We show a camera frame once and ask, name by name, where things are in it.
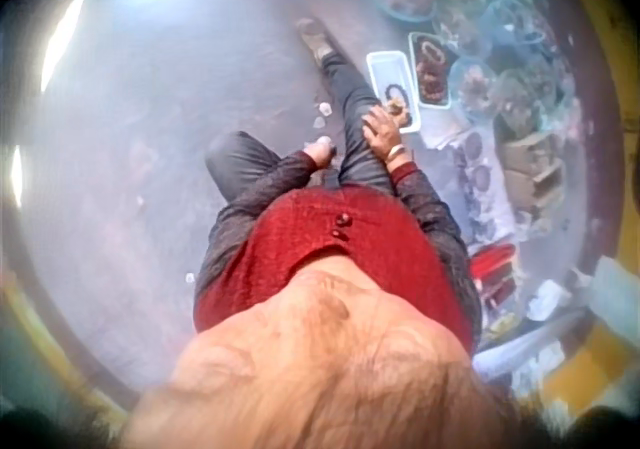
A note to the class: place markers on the red pouch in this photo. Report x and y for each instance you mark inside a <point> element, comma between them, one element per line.
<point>492,274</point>

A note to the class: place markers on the small white stone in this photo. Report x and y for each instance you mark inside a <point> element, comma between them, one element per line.
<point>189,277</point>
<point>327,108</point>
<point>318,121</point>

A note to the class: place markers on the person's legs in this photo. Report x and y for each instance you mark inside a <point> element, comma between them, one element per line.
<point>355,99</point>

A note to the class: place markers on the tan bead piece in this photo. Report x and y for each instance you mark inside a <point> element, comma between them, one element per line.
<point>395,103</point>

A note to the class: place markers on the white rectangular plastic tray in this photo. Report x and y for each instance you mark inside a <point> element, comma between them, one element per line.
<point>390,71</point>

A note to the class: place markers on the person's left hand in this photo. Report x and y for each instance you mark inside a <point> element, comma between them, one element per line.
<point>320,150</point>

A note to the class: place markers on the person's right hand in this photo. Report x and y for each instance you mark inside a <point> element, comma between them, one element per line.
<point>384,131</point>

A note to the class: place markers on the brown cardboard box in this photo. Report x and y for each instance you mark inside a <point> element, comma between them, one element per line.
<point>532,159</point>

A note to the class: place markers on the white sheet with dark discs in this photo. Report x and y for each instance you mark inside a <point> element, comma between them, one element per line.
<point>475,179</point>

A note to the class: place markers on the white crumpled paper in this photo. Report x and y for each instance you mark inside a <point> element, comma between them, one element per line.
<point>549,299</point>

